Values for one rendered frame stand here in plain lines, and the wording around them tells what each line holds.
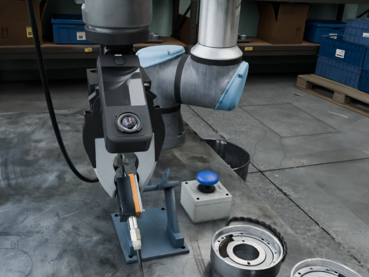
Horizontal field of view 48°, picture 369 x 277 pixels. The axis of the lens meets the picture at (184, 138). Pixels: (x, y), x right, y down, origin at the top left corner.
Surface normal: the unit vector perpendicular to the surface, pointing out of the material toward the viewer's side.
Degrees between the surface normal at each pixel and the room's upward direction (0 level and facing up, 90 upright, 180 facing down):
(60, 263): 0
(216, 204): 90
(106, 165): 92
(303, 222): 0
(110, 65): 33
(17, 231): 0
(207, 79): 94
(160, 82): 90
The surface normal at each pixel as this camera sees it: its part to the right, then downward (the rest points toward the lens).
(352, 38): -0.87, 0.15
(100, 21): -0.29, 0.42
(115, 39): 0.08, 0.44
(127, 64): 0.20, -0.55
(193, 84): -0.29, 0.18
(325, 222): 0.07, -0.92
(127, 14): 0.36, 0.43
